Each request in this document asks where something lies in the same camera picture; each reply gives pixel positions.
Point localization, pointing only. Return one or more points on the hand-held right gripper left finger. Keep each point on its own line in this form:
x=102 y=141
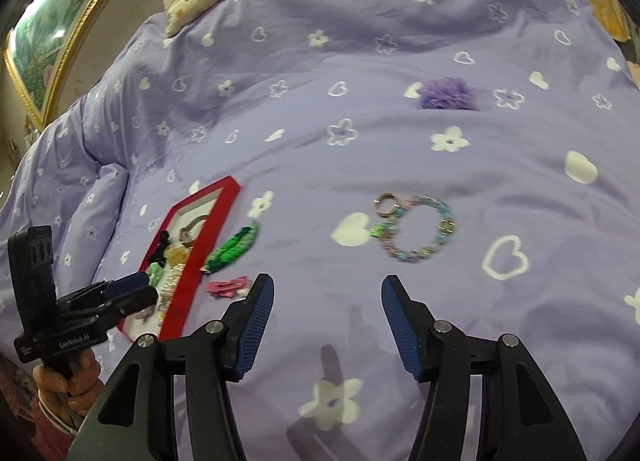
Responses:
x=255 y=321

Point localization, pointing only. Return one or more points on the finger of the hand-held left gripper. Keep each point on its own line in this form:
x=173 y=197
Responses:
x=127 y=285
x=130 y=306

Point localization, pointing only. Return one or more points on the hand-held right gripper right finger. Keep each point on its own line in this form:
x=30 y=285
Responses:
x=400 y=321

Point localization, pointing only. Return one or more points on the green bow hair clip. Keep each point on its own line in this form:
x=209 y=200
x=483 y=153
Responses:
x=156 y=273

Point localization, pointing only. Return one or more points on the black scrunchie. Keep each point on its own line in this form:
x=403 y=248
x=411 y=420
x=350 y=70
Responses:
x=161 y=246

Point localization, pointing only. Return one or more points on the yellow hair claw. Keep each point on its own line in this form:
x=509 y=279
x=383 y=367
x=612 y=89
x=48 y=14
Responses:
x=178 y=256

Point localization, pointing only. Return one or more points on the red shallow box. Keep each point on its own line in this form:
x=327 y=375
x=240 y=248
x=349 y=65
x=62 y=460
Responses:
x=220 y=221

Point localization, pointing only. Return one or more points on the person's left hand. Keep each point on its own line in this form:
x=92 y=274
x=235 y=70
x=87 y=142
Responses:
x=70 y=396

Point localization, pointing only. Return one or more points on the pink hair clips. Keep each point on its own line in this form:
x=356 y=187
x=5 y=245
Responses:
x=225 y=287

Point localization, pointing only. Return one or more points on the purple scrunchie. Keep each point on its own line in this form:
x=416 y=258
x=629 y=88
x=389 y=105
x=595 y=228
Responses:
x=445 y=93

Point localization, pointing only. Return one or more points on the gold framed picture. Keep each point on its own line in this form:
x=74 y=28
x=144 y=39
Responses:
x=45 y=41

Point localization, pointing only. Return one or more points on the purple flower print blanket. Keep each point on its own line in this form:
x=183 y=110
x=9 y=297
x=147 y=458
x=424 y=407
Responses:
x=400 y=41

